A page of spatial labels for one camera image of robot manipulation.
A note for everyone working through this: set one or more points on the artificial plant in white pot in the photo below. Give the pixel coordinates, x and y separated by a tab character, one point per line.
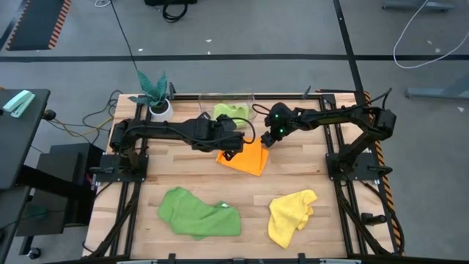
159	106

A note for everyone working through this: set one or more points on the black mat with orange edge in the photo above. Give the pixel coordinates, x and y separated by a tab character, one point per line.
34	22

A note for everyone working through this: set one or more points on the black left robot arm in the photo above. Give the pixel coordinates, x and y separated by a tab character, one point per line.
157	130

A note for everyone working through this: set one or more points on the black equipment cart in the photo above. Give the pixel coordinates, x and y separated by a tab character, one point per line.
55	190

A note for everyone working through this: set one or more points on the clear plastic bin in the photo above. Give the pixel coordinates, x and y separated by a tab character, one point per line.
201	106

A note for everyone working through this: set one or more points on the grey desk foot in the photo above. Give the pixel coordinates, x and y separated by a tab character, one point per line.
439	91
417	5

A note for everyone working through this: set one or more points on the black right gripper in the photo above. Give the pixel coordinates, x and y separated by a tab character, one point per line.
275	135

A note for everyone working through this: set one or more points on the black caster wheel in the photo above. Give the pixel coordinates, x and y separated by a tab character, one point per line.
34	253

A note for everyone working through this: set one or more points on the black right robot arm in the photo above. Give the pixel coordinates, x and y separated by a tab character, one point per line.
329	117

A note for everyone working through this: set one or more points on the black round knob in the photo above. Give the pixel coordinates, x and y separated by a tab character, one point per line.
48	114

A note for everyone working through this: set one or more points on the black side desk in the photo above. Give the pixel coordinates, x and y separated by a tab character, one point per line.
22	146

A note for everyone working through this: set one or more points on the yellow microfiber towel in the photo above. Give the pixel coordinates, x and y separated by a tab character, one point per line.
289	220

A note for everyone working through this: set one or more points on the mint green stapler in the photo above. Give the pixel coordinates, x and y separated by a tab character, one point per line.
18	102

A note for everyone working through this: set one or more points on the dark green microfiber towel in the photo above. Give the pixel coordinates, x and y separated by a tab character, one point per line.
198	220

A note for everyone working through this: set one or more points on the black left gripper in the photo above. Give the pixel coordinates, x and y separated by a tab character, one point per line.
231	141

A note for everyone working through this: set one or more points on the light green microfiber towel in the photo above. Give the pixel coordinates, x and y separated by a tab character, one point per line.
231	110

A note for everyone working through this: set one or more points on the orange microfiber towel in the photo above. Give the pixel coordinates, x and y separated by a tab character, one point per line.
249	159

